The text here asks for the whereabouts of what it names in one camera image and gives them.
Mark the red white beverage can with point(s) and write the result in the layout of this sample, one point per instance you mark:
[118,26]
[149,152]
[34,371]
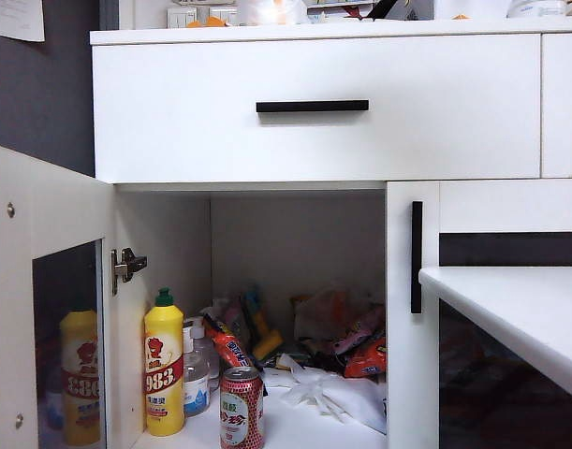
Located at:
[241,411]

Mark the white glass-panel cabinet door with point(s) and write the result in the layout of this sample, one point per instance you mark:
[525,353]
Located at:
[400,374]
[14,234]

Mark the metal door hinge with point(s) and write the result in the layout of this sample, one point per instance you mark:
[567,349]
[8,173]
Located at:
[126,266]

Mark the white cabinet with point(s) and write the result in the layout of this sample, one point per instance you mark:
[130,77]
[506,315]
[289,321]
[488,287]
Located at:
[220,33]

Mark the translucent bag with orange contents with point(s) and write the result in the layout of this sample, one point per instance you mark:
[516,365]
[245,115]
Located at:
[327,308]

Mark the orange snack packet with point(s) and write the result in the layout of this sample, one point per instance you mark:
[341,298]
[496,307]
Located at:
[229,343]

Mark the wide white drawer front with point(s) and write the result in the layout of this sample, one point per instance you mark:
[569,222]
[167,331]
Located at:
[173,117]

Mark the clear plastic bottle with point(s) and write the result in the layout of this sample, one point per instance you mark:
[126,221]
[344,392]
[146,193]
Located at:
[214,365]

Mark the red orange snack bag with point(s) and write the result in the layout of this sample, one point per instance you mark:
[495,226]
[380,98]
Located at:
[367,360]

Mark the white crumpled plastic bag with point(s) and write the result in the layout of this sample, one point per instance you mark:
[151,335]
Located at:
[332,393]

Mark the clear pump sanitizer bottle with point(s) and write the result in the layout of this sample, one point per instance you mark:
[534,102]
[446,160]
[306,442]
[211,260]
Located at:
[196,388]

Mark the yellow detergent bottle green cap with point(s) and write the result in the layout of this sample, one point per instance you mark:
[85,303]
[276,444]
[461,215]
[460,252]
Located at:
[164,374]

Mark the translucent white plastic bag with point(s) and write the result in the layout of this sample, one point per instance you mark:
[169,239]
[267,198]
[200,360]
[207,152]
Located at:
[271,11]

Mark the orange paper tiger box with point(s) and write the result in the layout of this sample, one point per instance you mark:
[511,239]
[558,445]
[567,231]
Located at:
[215,21]

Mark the white teal printed box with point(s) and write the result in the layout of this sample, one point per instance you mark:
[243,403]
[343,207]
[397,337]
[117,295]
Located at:
[337,7]

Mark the black slanted object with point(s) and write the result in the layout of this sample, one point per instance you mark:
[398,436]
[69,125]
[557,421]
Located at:
[381,9]

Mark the small orange item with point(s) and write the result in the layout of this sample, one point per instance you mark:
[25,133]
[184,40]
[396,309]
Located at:
[459,17]

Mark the white round tub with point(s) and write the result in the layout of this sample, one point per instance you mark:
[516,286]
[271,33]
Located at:
[536,8]

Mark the white paper sheet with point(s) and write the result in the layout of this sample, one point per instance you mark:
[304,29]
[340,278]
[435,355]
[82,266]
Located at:
[14,18]

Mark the white wall socket box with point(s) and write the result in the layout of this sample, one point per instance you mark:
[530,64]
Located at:
[181,17]
[224,11]

